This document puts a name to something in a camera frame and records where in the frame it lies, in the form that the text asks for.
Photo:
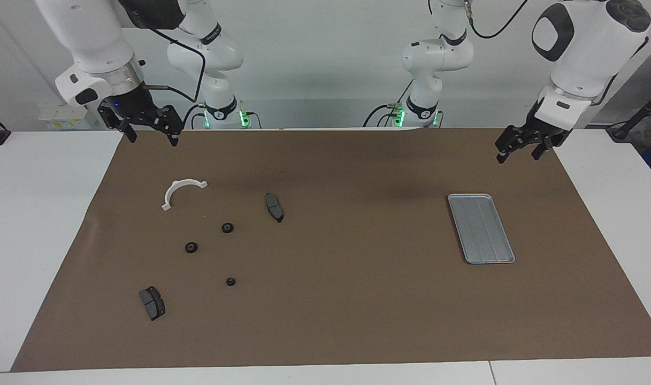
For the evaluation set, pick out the black stand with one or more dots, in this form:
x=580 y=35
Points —
x=622 y=130

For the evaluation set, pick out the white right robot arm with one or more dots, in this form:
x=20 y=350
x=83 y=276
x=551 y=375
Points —
x=90 y=43

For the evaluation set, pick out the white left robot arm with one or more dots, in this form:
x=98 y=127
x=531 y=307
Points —
x=587 y=48

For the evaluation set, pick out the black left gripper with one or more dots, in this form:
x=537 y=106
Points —
x=536 y=131

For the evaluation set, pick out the brown table mat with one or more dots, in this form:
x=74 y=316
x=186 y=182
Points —
x=357 y=294

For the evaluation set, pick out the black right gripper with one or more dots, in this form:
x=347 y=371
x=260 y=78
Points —
x=138 y=109

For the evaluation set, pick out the silver metal tray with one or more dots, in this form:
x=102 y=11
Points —
x=483 y=235

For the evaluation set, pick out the white curved plastic bracket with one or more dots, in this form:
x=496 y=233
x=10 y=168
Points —
x=170 y=192

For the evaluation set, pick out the dark grey brake pad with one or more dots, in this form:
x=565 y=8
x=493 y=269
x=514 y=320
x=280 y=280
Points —
x=274 y=208
x=153 y=305

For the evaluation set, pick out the white wall socket box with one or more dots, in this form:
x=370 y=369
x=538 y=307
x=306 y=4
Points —
x=63 y=122

